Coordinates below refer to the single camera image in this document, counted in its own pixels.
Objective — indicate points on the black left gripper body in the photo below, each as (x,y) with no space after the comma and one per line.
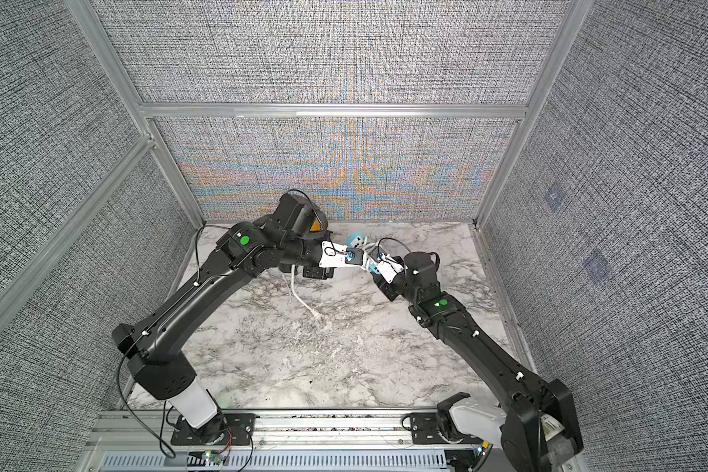
(315,271)

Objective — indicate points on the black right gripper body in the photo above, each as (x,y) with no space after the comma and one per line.
(391,290)

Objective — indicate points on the teal power strip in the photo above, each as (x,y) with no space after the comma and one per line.
(364,252)

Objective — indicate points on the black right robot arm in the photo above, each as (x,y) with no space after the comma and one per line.
(534,423)

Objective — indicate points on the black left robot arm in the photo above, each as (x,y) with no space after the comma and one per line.
(152,350)

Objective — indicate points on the orange food piece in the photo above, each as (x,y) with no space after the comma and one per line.
(315,226)

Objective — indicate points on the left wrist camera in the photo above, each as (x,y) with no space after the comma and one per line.
(336,255)

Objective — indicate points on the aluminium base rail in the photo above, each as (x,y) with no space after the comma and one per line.
(303,439)

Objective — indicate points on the aluminium enclosure frame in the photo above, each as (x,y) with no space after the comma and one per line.
(133,133)

